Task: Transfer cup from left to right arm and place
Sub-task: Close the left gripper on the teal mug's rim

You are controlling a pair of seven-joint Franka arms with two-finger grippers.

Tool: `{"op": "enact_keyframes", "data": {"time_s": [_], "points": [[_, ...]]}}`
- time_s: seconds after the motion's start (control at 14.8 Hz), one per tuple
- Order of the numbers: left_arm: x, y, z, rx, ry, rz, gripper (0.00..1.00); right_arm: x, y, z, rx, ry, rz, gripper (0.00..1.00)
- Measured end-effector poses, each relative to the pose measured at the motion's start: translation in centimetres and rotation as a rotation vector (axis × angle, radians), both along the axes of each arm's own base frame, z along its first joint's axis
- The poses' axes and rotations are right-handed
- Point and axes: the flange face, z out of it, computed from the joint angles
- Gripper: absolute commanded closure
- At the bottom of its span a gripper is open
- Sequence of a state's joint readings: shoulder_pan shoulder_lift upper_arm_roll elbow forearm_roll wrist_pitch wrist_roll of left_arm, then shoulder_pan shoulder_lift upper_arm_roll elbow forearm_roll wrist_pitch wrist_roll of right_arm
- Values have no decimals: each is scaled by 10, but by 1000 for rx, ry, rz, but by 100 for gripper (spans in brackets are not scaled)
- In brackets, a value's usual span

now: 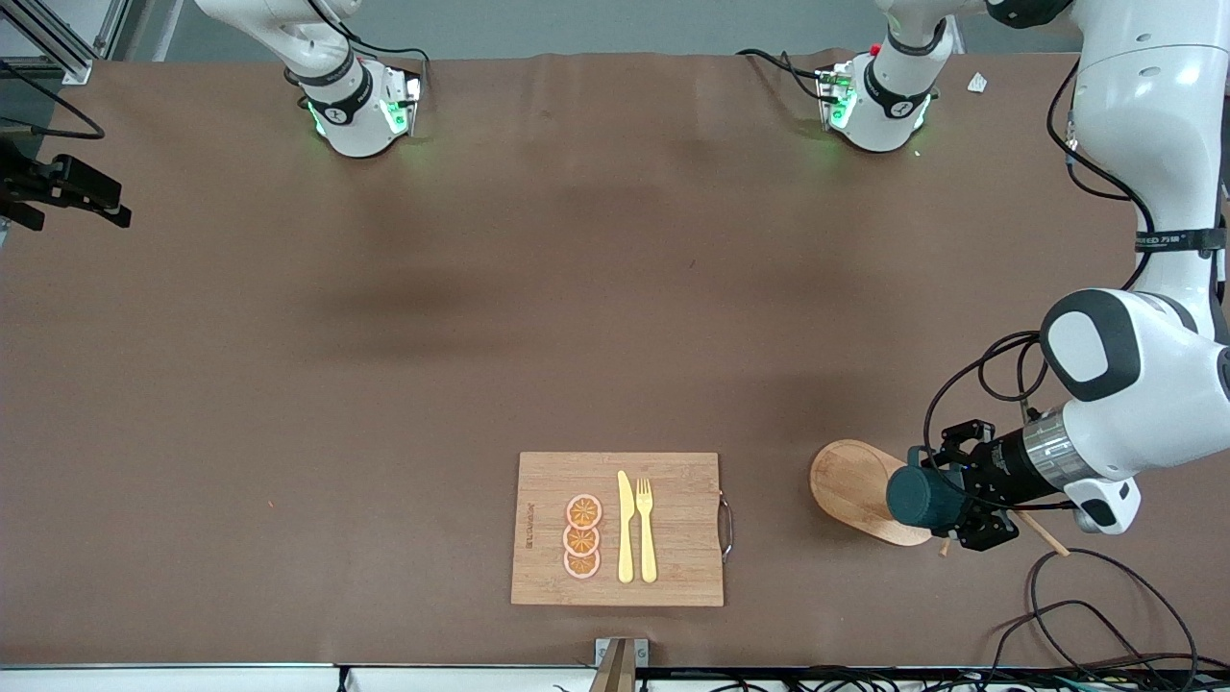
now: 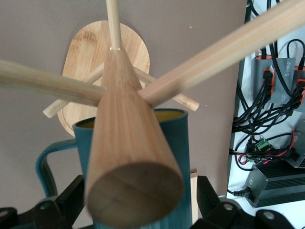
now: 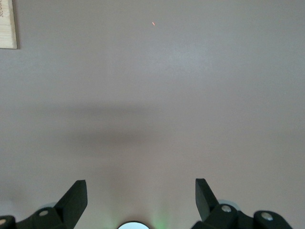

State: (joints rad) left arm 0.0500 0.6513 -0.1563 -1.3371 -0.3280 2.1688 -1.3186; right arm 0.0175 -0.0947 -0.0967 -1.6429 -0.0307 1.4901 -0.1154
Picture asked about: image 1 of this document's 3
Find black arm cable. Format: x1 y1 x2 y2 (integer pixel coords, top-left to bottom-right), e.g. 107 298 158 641
0 60 105 140
922 58 1154 510

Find black base cable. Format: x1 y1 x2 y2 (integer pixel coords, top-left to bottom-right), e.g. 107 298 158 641
307 0 431 68
735 48 829 102

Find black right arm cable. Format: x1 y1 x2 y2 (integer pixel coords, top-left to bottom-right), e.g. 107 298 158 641
0 60 105 140

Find black right base cable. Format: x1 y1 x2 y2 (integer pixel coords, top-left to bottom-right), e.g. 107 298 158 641
307 0 431 68

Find yellow plastic fork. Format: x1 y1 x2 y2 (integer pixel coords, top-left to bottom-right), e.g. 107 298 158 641
635 478 659 584

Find aluminium frame post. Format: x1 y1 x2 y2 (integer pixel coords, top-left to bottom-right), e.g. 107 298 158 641
589 636 651 692

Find white desk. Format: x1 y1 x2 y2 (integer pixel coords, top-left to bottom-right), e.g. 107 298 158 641
0 665 597 692

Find wooden mug tree stand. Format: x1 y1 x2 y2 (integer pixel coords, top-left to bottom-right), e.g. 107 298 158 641
808 438 1070 558

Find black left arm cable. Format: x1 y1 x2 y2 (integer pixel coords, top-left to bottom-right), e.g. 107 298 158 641
922 58 1154 510

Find yellow plastic knife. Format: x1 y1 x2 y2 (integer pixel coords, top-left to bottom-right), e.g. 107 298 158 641
617 470 636 584

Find tangled black desk cables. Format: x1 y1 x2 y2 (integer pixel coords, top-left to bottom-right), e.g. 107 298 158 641
653 663 1230 692

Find metal base connector bracket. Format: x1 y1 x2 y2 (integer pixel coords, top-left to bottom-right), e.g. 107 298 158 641
816 62 858 133
380 65 425 137

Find teal cup with handle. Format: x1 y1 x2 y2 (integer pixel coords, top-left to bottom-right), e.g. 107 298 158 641
885 444 967 531

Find bamboo cutting board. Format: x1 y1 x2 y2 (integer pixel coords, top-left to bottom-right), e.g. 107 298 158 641
510 452 735 608

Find black left base cable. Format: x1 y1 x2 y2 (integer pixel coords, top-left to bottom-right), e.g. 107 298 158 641
735 48 829 102

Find aluminium frame profile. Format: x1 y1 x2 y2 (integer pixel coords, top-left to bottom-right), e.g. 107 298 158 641
0 0 97 87

